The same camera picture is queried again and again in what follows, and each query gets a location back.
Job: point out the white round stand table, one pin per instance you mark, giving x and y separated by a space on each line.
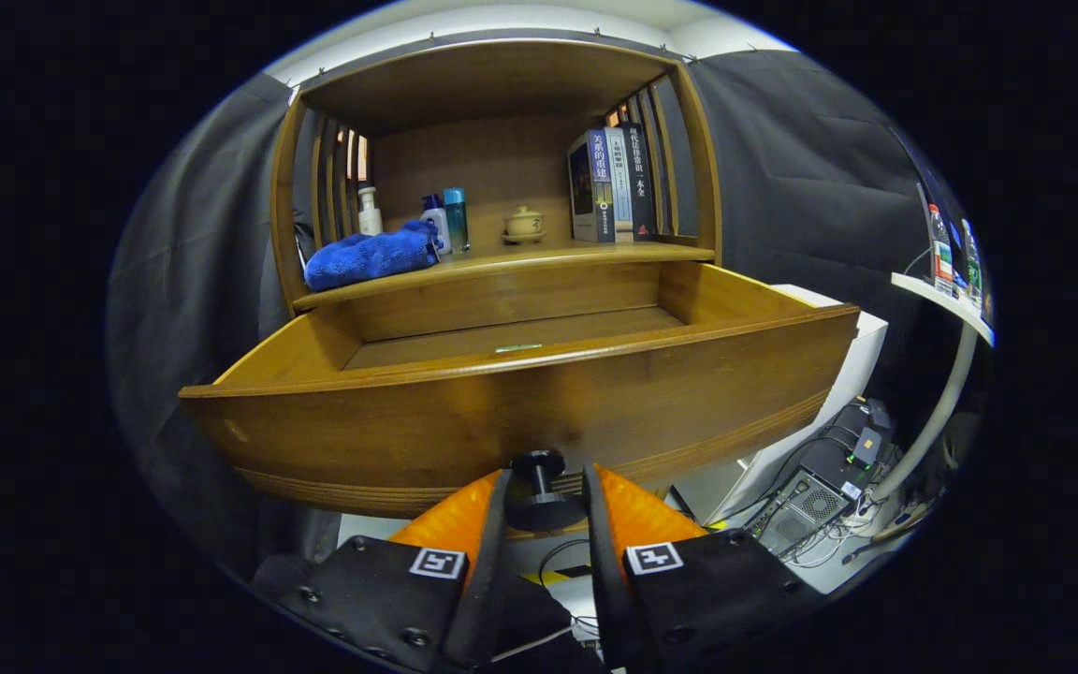
941 300

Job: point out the white side table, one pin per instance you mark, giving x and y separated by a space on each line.
829 393

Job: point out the wooden drawer with black knob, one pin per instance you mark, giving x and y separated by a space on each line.
502 412

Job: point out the book with black spine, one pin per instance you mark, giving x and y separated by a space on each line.
642 178

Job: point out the black backdrop cloth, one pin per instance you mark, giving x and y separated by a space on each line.
801 168

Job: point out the book with white spine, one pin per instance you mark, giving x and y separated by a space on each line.
621 187

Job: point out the beige lidded teacup with saucer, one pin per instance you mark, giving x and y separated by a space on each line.
524 225

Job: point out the green drink bottle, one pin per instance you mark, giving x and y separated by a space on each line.
971 267

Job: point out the clear bottle with blue cap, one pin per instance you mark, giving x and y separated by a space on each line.
456 220

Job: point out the grey book with blue spine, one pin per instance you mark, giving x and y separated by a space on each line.
593 187

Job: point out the blue towel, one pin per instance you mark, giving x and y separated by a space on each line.
361 257

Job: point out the wooden cabinet frame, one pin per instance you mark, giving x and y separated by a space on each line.
502 84

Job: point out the white pump bottle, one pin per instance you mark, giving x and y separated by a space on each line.
370 220

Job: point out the water bottle with red label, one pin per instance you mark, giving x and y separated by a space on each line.
941 253

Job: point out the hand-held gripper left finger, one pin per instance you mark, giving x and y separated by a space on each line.
488 580

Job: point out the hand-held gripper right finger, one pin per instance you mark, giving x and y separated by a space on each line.
606 580

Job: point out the wooden countertop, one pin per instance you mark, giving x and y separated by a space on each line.
539 255

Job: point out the white bottle with blue cap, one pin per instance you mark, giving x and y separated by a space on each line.
436 225

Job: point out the grey computer tower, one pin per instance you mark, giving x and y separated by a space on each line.
815 501

